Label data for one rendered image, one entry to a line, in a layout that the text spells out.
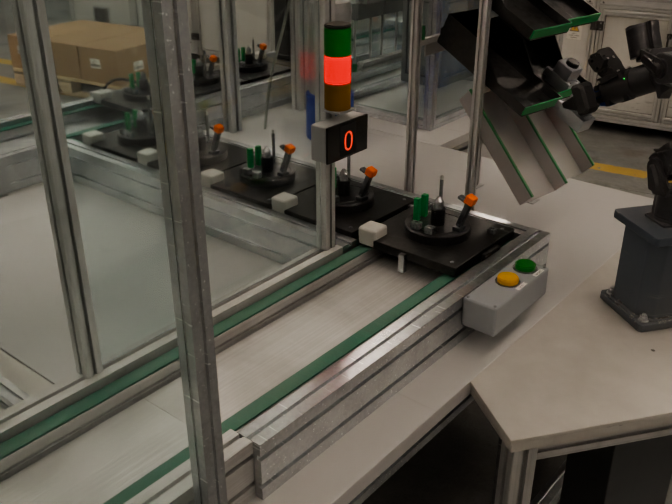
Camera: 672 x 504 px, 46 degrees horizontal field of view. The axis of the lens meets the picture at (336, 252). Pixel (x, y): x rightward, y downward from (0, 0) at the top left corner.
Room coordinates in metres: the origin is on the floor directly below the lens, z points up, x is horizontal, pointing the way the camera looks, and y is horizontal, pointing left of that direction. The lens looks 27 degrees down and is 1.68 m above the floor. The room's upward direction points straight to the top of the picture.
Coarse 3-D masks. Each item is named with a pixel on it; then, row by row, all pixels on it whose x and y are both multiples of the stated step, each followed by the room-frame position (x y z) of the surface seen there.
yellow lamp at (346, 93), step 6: (324, 84) 1.45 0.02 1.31; (330, 84) 1.44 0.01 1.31; (348, 84) 1.44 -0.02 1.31; (324, 90) 1.45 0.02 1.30; (330, 90) 1.43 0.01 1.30; (336, 90) 1.43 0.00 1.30; (342, 90) 1.43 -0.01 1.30; (348, 90) 1.44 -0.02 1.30; (324, 96) 1.45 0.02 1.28; (330, 96) 1.43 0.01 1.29; (336, 96) 1.43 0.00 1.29; (342, 96) 1.43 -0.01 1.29; (348, 96) 1.44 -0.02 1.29; (324, 102) 1.45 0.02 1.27; (330, 102) 1.43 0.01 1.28; (336, 102) 1.43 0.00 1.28; (342, 102) 1.43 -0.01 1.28; (348, 102) 1.44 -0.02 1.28; (330, 108) 1.43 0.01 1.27; (336, 108) 1.43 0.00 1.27; (342, 108) 1.43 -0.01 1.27; (348, 108) 1.44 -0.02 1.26
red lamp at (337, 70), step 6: (324, 60) 1.44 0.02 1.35; (330, 60) 1.43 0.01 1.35; (336, 60) 1.43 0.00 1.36; (342, 60) 1.43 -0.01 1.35; (348, 60) 1.44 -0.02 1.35; (324, 66) 1.44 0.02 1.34; (330, 66) 1.43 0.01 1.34; (336, 66) 1.43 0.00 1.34; (342, 66) 1.43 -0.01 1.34; (348, 66) 1.44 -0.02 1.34; (324, 72) 1.44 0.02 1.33; (330, 72) 1.43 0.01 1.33; (336, 72) 1.43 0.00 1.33; (342, 72) 1.43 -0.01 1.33; (348, 72) 1.44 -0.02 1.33; (324, 78) 1.45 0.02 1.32; (330, 78) 1.43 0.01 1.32; (336, 78) 1.43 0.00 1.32; (342, 78) 1.43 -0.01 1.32; (348, 78) 1.44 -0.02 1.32; (336, 84) 1.43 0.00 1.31; (342, 84) 1.43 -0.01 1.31
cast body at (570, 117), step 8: (560, 104) 1.63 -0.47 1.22; (560, 112) 1.61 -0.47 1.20; (568, 112) 1.60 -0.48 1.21; (576, 112) 1.58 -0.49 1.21; (568, 120) 1.60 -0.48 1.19; (576, 120) 1.58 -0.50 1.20; (584, 120) 1.57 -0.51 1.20; (592, 120) 1.59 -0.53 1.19; (576, 128) 1.58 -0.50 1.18; (584, 128) 1.59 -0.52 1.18
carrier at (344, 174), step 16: (336, 176) 1.85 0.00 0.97; (336, 192) 1.69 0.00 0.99; (352, 192) 1.69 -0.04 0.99; (368, 192) 1.69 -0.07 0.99; (384, 192) 1.74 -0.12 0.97; (336, 208) 1.62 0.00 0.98; (352, 208) 1.62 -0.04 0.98; (368, 208) 1.64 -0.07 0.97; (384, 208) 1.65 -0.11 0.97; (400, 208) 1.65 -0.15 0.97; (336, 224) 1.56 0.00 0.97; (352, 224) 1.56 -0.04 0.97
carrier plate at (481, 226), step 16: (384, 224) 1.56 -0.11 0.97; (400, 224) 1.56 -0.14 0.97; (480, 224) 1.56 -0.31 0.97; (496, 224) 1.56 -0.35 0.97; (384, 240) 1.48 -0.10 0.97; (400, 240) 1.48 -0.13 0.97; (480, 240) 1.48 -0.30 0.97; (496, 240) 1.48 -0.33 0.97; (416, 256) 1.41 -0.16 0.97; (432, 256) 1.41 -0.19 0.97; (448, 256) 1.41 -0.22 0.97; (464, 256) 1.41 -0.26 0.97; (480, 256) 1.43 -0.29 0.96; (448, 272) 1.36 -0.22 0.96
